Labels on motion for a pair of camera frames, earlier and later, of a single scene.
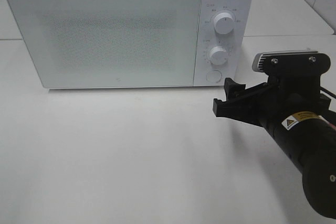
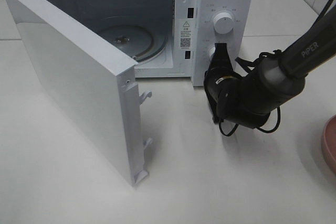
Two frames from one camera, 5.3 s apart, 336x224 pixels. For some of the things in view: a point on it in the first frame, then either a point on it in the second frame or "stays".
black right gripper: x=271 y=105 -> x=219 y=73
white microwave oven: x=152 y=32 stays
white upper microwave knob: x=223 y=23 stays
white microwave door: x=83 y=36 -> x=95 y=82
